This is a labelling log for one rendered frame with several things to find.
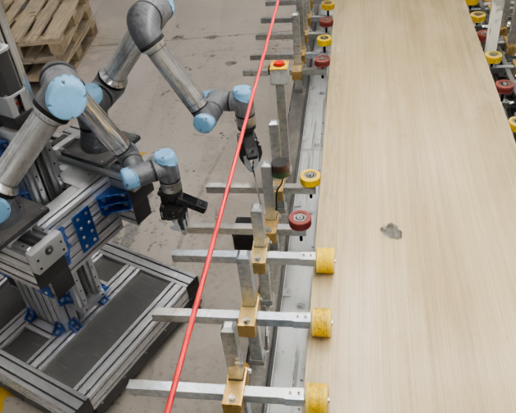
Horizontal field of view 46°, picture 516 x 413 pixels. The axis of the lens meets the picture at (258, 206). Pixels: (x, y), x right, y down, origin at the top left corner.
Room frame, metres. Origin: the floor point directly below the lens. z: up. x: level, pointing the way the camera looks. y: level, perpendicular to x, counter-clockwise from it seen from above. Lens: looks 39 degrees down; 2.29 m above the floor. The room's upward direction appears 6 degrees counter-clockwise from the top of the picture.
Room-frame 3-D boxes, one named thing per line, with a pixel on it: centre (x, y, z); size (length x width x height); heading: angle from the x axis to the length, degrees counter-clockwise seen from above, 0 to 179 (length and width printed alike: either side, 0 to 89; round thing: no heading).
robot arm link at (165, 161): (1.73, 0.30, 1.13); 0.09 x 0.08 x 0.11; 110
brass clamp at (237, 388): (0.95, 0.11, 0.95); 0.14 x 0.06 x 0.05; 169
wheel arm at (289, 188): (1.92, -0.02, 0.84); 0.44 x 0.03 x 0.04; 79
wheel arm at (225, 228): (1.68, 0.05, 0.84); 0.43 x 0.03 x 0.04; 79
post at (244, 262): (1.21, 0.05, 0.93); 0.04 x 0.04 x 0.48; 79
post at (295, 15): (2.93, -0.29, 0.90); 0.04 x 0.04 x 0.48; 79
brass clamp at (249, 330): (1.19, 0.06, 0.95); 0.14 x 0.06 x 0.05; 169
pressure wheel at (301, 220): (1.64, -0.14, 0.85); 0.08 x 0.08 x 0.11
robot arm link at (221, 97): (2.02, 0.11, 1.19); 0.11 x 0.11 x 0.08; 71
